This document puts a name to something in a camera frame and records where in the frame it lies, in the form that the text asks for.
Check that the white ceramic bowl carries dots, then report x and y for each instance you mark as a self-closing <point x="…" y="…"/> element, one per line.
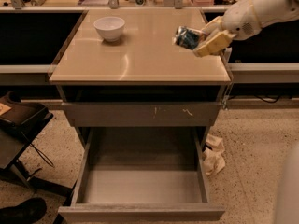
<point x="109" y="28"/>

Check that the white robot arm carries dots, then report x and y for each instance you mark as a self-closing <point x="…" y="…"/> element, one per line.
<point x="275" y="11"/>

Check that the black rolling cart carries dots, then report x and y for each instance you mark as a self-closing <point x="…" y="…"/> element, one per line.
<point x="20" y="124"/>

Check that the closed grey top drawer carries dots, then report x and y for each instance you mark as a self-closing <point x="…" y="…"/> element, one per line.
<point x="141" y="114"/>

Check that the black shoe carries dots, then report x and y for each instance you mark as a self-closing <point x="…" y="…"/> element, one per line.
<point x="27" y="212"/>

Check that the crumpled white cloth on floor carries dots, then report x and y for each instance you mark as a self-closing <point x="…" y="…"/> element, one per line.
<point x="212" y="155"/>

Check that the grey drawer cabinet with tan top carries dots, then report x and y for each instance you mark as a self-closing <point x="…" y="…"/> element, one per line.
<point x="143" y="65"/>

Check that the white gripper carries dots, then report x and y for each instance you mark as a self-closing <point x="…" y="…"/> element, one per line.
<point x="239" y="21"/>

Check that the crushed silver blue redbull can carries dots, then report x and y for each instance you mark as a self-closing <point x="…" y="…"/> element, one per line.
<point x="188" y="38"/>

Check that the open grey middle drawer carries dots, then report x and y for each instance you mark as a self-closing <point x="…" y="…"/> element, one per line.
<point x="141" y="174"/>

